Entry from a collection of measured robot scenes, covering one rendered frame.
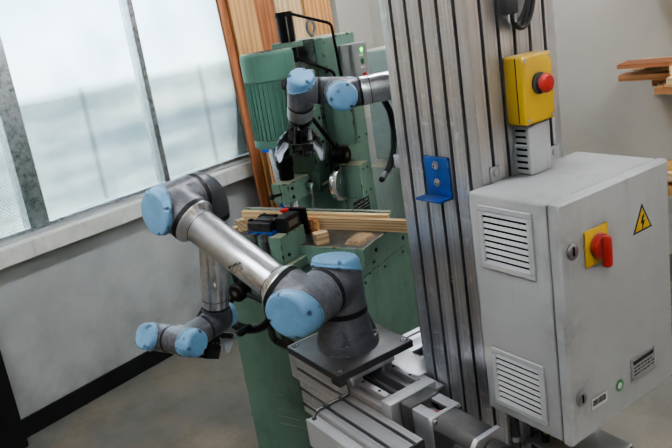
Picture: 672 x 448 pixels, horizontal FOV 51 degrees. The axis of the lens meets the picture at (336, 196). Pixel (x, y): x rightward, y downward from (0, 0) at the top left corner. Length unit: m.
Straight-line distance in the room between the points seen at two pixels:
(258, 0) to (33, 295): 1.94
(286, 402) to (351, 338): 0.95
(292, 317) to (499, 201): 0.52
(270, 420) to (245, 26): 2.12
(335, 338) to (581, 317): 0.60
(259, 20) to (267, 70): 1.78
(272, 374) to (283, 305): 1.04
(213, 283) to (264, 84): 0.69
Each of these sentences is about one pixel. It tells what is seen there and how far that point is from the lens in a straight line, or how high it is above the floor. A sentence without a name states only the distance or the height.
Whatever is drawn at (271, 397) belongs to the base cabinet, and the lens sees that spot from 2.60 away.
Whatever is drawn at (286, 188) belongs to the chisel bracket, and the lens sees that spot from 2.33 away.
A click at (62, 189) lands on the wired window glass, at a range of 3.46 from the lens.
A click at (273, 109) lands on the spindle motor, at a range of 2.26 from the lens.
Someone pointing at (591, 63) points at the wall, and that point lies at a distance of 4.25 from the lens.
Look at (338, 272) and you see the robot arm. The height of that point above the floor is 1.03.
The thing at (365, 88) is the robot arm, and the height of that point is 1.40.
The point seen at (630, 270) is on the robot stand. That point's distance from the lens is 1.44.
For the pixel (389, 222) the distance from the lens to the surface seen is 2.21.
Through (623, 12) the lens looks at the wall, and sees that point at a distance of 4.17.
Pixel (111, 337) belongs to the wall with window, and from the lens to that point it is 3.61.
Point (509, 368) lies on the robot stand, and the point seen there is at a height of 0.88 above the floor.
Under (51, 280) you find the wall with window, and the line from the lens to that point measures 3.40.
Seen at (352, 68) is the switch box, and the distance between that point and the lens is 2.47.
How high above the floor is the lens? 1.60
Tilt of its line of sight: 15 degrees down
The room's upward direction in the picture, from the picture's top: 9 degrees counter-clockwise
